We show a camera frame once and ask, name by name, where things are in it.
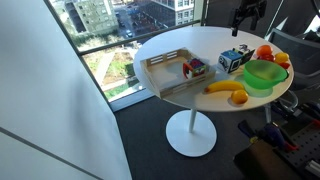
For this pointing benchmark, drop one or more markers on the green plastic bowl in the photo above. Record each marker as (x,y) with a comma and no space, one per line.
(265,75)

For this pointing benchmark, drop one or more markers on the yellow toy banana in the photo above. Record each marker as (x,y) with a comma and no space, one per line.
(225,86)

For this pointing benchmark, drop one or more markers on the wooden slatted tray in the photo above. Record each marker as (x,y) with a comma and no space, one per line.
(166,75)

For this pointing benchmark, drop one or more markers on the black white zebra fabric cube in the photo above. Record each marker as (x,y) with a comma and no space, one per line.
(247,53)

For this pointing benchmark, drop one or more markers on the large red toy apple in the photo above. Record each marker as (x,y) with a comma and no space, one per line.
(266,57)

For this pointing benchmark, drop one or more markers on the yellow toy lemon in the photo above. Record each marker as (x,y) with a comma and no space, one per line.
(281,57)

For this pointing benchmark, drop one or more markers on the small yellow-orange toy fruit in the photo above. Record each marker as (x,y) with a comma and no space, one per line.
(239,97)

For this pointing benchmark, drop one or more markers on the dark window rail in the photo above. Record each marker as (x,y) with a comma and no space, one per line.
(133,38)

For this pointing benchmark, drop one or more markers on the blue fabric number cube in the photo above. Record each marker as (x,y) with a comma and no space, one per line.
(229,61)

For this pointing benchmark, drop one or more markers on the purple and red fabric cube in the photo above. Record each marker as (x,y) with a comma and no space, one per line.
(195,69)

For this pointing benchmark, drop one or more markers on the white table pedestal base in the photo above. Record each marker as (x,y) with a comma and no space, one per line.
(191,135)

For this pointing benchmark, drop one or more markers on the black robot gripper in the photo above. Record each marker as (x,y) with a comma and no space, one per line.
(250,6)

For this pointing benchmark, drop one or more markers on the orange toy fruit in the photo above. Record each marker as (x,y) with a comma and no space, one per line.
(264,50)

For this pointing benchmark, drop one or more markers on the small red toy tomato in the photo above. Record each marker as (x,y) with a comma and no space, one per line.
(285,65)

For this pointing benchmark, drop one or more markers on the grey office chair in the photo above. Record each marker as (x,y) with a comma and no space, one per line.
(298,50)

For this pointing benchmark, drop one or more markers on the black perforated base board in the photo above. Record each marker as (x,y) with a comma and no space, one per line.
(305,143)

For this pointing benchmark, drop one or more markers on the dark brown box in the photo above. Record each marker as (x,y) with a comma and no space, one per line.
(263,163)

